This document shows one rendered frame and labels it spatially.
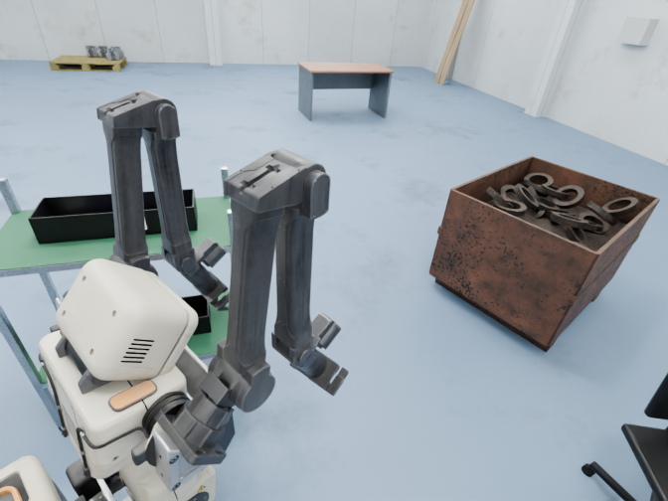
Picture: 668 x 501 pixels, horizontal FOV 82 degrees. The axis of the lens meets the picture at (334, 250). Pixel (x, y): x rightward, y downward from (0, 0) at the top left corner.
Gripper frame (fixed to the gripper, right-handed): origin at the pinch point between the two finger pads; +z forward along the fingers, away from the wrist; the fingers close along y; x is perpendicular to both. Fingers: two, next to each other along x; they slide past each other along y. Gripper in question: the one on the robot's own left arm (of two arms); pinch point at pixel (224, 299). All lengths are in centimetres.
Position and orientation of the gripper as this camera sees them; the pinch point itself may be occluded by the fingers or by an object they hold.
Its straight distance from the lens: 127.3
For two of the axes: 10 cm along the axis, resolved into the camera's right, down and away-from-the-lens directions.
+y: -7.1, -4.4, 5.5
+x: -6.5, 7.0, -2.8
